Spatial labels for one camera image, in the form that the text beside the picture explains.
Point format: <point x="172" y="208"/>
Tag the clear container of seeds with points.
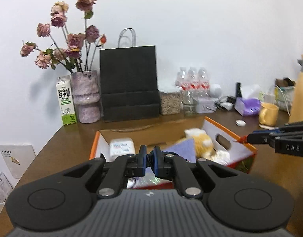
<point x="170" y="102"/>

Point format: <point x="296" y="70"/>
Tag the water bottle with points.
<point x="204" y="82"/>
<point x="193" y="80"/>
<point x="181" y="79"/>

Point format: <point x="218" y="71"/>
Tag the red orange cardboard box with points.
<point x="168" y="133"/>

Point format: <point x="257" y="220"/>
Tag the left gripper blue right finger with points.
<point x="158" y="162"/>

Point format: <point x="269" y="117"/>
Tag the green white milk carton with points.
<point x="65" y="99"/>

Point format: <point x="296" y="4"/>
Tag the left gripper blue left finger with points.
<point x="142" y="160"/>

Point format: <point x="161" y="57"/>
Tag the white power strip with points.
<point x="225" y="103"/>

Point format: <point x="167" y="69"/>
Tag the black paper shopping bag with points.
<point x="128" y="80"/>

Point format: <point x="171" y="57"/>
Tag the water bottle left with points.
<point x="181" y="79"/>

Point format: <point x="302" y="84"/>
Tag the purple knitted cloth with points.
<point x="185" y="149"/>

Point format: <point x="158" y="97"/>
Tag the yellow thermos jug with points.
<point x="296" y="113"/>

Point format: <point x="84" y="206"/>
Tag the yellow white plush toy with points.
<point x="204" y="147"/>

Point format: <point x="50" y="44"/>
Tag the purple tissue box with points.
<point x="247" y="100"/>

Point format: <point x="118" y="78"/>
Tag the water bottle middle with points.
<point x="193" y="80"/>

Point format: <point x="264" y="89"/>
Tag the yellow ceramic mug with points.
<point x="268" y="114"/>

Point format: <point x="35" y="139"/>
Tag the water bottle right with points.
<point x="204" y="82"/>

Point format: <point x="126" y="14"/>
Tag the white paper stick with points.
<point x="266" y="127"/>

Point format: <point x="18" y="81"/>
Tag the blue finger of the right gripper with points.
<point x="261" y="138"/>

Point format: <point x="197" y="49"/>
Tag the purple ceramic vase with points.
<point x="86" y="96"/>

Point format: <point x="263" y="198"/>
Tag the dried pink rose bouquet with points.
<point x="74" y="51"/>

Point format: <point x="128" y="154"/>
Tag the white board leaning on wall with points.
<point x="18" y="158"/>

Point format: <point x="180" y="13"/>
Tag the white round cap on table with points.
<point x="240" y="123"/>

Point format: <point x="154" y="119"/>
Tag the white tin box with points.
<point x="205" y="105"/>

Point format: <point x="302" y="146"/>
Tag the red rose flower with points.
<point x="242" y="140"/>

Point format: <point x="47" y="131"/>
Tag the iridescent plastic bag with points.
<point x="149" y="181"/>

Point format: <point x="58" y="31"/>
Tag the empty clear glass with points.
<point x="189" y="103"/>

